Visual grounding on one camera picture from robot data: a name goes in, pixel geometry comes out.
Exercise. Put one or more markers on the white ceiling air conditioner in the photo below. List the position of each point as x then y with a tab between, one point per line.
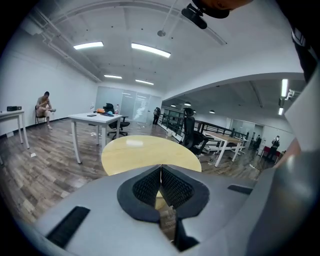
32	26

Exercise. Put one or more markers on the black head camera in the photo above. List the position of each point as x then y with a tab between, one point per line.
196	17

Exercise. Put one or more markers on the round yellow table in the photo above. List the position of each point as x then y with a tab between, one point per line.
150	152

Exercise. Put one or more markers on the black box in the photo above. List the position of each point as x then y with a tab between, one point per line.
14	108

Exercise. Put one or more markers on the white security camera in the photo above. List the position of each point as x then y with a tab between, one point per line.
290	94

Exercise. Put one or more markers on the black office chair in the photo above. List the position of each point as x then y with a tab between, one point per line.
190	125
110	108

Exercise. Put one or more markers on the blue cloth item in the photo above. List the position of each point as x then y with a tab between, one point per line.
109	114

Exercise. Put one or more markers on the round ceiling detector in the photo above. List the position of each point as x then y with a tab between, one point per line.
161	33

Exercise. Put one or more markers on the black folding chair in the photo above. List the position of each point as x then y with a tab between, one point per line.
36	116

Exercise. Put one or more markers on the wooden desk with white legs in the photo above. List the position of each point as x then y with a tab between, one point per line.
225	136

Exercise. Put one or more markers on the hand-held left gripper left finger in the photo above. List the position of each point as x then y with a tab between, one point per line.
140	190

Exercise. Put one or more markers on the person's head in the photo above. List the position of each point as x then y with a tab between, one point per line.
217	11

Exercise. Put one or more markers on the ceiling light panel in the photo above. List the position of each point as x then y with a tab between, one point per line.
150	49
284	87
88	45
113	76
281	111
144	82

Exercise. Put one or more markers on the orange item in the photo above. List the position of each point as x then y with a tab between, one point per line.
100	111

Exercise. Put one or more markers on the black metal railing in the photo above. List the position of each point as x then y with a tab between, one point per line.
172	122

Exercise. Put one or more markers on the white rectangular table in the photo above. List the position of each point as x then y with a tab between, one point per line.
100	118

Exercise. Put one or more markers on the white bucket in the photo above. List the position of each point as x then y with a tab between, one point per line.
169	133

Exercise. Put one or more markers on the black phone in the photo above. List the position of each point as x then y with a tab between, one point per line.
91	115

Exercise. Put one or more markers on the person's black shirt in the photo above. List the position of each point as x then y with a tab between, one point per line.
305	57

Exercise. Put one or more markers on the red seat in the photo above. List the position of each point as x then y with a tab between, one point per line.
266	151

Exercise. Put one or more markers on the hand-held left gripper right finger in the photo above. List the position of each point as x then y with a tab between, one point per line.
180	190

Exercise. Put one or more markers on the clear plastic bottle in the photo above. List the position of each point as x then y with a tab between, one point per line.
117	110

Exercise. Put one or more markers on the small white table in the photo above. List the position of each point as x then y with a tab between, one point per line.
12	113

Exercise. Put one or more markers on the white paper scrap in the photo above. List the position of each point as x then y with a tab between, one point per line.
95	134
33	154

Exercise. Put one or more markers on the frosted glass partition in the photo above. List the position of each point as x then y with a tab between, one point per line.
130	100

